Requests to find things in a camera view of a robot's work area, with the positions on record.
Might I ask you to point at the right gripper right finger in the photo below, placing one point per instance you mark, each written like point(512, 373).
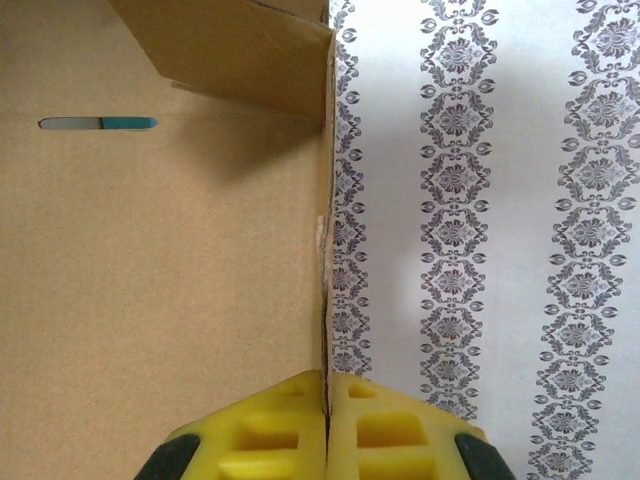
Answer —
point(390, 435)

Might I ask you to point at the brown cardboard box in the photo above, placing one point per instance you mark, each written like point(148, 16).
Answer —
point(150, 250)

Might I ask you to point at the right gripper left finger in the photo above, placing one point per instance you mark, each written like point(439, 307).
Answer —
point(270, 435)

